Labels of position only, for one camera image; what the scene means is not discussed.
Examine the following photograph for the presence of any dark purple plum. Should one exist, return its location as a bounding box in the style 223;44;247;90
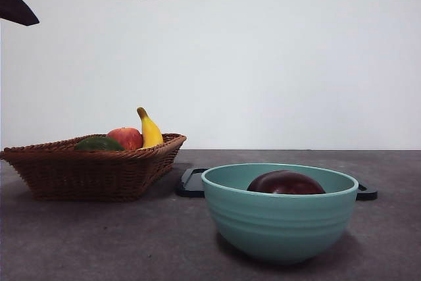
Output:
246;170;326;195

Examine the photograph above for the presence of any teal ribbed bowl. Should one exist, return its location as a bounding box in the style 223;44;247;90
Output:
201;162;360;265

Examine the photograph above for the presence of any green avocado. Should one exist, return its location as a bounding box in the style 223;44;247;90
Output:
73;136;126;152

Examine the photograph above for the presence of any red yellow apple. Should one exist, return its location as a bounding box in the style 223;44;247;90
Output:
106;126;144;151

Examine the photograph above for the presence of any brown wicker basket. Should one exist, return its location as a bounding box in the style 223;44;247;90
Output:
0;132;187;203

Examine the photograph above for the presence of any yellow banana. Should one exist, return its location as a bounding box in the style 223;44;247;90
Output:
136;107;164;149

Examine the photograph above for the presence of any black rectangular tray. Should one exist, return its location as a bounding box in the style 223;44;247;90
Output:
175;167;378;201

